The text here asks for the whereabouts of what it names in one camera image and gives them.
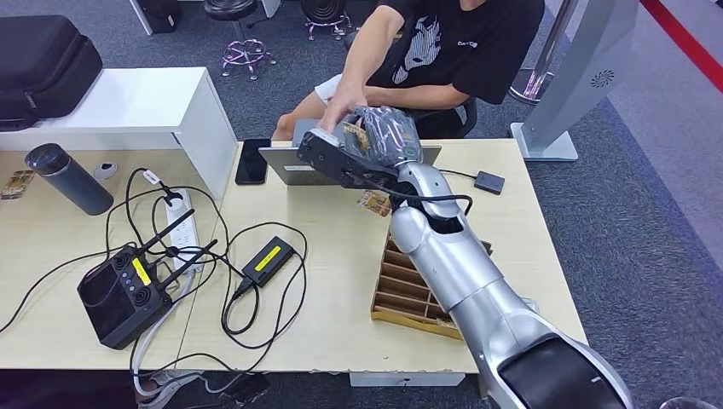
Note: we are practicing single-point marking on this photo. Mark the person's right hand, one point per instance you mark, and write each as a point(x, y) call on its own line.
point(341, 104)

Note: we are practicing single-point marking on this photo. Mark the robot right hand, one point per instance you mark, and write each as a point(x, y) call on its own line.
point(392, 135)

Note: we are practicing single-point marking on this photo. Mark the golden ID card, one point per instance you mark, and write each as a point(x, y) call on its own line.
point(356, 138)

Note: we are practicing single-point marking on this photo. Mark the cardboard card organizer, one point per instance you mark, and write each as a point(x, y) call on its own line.
point(401, 282)

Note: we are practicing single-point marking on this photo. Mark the person's left forearm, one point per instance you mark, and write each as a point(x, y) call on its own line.
point(423, 96)

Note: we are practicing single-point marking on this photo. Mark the person's right forearm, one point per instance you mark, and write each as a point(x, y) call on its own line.
point(370, 51)

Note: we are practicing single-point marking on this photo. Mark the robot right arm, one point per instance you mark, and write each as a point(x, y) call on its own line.
point(463, 271)

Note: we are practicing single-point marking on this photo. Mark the brown patterned card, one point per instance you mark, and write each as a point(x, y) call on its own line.
point(373, 203)
point(17, 185)

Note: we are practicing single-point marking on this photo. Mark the person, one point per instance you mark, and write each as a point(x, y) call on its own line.
point(469, 51)

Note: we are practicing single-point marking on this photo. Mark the grey laptop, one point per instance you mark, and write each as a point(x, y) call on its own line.
point(282, 166)

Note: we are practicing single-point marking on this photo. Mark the black stool with chrome base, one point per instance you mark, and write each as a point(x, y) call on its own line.
point(230, 8)
point(322, 11)

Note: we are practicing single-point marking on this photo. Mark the black smartphone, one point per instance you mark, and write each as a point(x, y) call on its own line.
point(252, 162)

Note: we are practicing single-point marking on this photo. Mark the small black box device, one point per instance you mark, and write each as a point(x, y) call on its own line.
point(489, 183)

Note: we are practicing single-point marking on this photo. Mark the white furniture panel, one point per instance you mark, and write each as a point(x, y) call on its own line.
point(270, 7)
point(141, 18)

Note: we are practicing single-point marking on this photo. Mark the black adapter with yellow label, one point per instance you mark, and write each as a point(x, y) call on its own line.
point(268, 261)

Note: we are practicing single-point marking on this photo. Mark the grey kiosk stand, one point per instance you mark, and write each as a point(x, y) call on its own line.
point(576, 73)

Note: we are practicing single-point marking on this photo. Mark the white power strip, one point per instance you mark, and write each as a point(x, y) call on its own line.
point(186, 233)

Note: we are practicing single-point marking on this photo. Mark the black bag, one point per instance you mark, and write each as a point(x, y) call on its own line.
point(159, 14)

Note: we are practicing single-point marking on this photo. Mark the white cabinet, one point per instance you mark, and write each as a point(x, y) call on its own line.
point(127, 104)

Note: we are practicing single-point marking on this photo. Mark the white box under desk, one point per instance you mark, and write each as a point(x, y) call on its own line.
point(405, 380)

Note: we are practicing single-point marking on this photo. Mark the small white round object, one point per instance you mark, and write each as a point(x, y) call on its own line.
point(105, 170)

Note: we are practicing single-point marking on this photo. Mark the dark thermos bottle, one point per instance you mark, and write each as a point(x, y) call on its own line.
point(72, 180)

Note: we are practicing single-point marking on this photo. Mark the black carrying case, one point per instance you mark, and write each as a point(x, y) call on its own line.
point(45, 70)

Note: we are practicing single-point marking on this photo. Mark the black remote controller with antennas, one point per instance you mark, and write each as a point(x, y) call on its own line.
point(118, 305)

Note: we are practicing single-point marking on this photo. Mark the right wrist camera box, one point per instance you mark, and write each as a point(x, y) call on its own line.
point(333, 158)

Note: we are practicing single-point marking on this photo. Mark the chrome stanchion post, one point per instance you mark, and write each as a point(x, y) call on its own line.
point(543, 62)

